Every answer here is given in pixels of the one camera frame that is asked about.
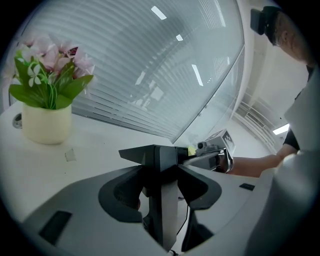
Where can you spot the small yellow block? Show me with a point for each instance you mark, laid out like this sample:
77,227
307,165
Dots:
191,150

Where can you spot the black head-mounted camera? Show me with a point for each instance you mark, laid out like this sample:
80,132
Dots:
258,21

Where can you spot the clear tape piece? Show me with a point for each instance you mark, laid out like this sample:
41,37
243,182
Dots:
70,155

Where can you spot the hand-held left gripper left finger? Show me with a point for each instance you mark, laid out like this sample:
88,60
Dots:
120,207

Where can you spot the pink flowers in cream pot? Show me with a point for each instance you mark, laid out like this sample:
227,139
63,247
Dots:
47,125

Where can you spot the person's right forearm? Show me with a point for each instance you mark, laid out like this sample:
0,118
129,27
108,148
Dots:
252,166

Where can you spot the person's head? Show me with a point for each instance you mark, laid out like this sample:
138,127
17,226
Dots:
293,37

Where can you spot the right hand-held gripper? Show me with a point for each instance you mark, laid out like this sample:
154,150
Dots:
225,140

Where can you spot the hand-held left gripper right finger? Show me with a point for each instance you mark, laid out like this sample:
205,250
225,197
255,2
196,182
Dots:
200,192

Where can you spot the glass partition with blinds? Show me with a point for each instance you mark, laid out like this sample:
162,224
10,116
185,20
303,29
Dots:
140,62

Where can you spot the white table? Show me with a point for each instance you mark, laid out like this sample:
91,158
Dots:
100,150

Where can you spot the person's white shirt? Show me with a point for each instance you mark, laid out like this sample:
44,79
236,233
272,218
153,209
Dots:
302,120

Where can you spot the ceiling light panel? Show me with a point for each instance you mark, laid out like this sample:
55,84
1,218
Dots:
281,129

